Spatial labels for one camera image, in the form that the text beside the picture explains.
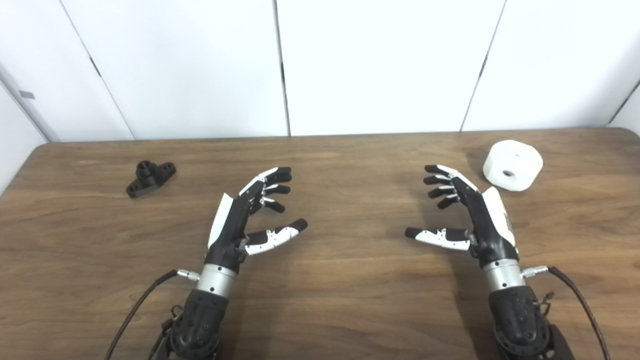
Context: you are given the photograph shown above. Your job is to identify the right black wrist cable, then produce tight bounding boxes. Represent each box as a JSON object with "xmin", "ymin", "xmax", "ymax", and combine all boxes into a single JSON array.
[{"xmin": 521, "ymin": 265, "xmax": 612, "ymax": 360}]

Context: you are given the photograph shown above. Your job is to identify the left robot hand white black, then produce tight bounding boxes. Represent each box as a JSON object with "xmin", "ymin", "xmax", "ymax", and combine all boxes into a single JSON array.
[{"xmin": 196, "ymin": 166, "xmax": 309, "ymax": 300}]

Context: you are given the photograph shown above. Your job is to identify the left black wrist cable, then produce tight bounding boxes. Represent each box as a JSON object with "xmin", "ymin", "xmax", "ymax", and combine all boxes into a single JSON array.
[{"xmin": 104, "ymin": 269, "xmax": 201, "ymax": 360}]

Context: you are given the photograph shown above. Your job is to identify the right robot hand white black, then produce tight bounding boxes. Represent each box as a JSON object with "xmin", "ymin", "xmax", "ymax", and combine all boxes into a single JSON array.
[{"xmin": 404, "ymin": 164, "xmax": 527, "ymax": 293}]

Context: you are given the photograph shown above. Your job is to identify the round white piece with hole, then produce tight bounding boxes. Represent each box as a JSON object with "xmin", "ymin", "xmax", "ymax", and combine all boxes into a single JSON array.
[{"xmin": 482, "ymin": 139, "xmax": 544, "ymax": 192}]

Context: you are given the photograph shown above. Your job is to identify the black flanged holder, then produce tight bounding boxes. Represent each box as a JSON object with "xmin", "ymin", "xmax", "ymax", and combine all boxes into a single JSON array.
[{"xmin": 126, "ymin": 160, "xmax": 177, "ymax": 199}]

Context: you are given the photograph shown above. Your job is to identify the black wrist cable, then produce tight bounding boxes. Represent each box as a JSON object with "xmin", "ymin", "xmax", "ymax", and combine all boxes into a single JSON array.
[
  {"xmin": 104, "ymin": 269, "xmax": 201, "ymax": 360},
  {"xmin": 521, "ymin": 265, "xmax": 612, "ymax": 360}
]

